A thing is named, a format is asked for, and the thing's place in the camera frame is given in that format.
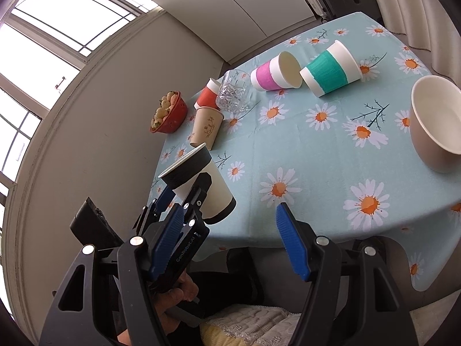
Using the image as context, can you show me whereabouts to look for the black and white paper cup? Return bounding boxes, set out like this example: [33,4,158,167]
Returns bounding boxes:
[159,143,237,225]

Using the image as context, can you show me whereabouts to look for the brown kraft paper cup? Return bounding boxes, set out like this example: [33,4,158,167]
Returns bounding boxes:
[190,106,224,151]

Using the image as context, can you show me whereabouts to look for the red paper cup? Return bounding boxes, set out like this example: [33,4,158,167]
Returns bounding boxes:
[194,78,220,110]

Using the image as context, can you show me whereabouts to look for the clear glass cup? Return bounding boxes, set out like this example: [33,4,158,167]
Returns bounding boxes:
[216,69,256,113]

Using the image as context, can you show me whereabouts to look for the pink sleeve paper cup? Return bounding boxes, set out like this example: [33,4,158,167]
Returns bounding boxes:
[250,52,303,91]

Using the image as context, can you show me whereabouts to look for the teal sleeve paper cup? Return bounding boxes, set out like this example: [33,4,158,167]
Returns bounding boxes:
[299,40,362,98]

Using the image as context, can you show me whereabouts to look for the person's left hand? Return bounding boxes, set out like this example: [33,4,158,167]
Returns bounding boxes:
[116,271,200,346]

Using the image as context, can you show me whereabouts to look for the red fruit bowl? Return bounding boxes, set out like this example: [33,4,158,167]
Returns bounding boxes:
[150,91,188,134]

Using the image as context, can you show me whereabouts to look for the yellow white quilted cushion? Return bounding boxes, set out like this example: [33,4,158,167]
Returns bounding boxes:
[200,305,301,346]

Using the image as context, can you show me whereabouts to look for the daisy print blue tablecloth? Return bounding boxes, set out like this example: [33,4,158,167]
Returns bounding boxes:
[196,13,460,291]

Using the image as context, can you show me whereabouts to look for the white wardrobe cabinet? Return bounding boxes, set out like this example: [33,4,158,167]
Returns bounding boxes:
[153,0,316,63]

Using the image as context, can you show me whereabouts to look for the cream curtain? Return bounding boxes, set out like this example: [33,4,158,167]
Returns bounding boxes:
[377,0,460,85]

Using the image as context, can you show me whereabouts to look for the window frame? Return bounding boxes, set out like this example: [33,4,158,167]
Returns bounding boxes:
[0,0,161,195]

